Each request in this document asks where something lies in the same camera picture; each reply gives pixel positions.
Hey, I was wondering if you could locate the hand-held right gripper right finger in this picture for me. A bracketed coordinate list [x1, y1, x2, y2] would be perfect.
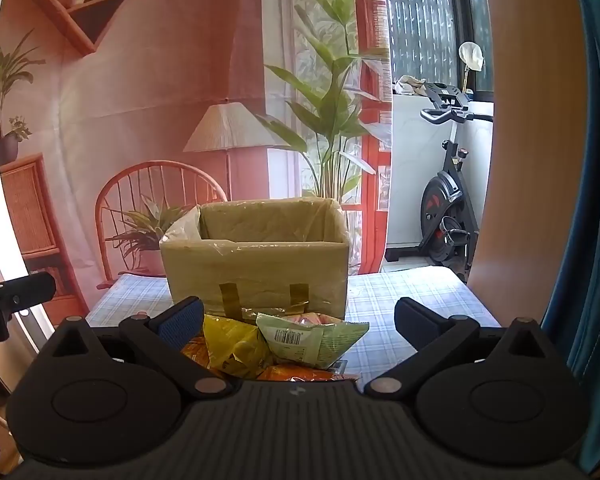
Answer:
[362, 296, 566, 401]

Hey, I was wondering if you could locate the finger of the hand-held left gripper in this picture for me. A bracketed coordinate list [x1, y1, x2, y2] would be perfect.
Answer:
[0, 271, 57, 313]

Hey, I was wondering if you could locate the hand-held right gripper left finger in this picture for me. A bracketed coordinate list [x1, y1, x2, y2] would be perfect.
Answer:
[37, 296, 233, 401]

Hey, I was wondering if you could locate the orange snack packet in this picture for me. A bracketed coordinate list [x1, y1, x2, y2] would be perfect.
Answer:
[181, 335, 211, 368]
[255, 362, 361, 384]

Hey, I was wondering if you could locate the yellow snack packet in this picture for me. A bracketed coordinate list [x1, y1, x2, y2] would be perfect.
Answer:
[202, 314, 276, 380]

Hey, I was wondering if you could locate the taped cardboard box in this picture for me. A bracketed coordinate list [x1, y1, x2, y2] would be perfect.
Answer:
[159, 197, 351, 323]

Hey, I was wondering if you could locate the green white snack packet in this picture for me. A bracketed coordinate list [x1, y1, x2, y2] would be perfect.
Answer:
[256, 312, 370, 368]

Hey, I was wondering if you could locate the checked tablecloth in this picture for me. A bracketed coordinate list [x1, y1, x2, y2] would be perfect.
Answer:
[85, 265, 503, 396]

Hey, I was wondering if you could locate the black exercise bike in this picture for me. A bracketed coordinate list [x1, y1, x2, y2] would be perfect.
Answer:
[385, 80, 493, 281]

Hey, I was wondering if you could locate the brown wooden panel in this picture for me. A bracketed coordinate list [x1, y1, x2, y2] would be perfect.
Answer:
[467, 0, 596, 331]

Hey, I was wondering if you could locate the beige crumpled cloth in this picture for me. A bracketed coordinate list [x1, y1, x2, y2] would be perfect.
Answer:
[394, 75, 428, 97]

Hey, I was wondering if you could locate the white foam head stand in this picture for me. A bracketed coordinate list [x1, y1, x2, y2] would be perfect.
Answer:
[458, 42, 486, 93]

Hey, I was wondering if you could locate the dark framed window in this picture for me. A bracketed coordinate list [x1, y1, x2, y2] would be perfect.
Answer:
[382, 0, 494, 95]

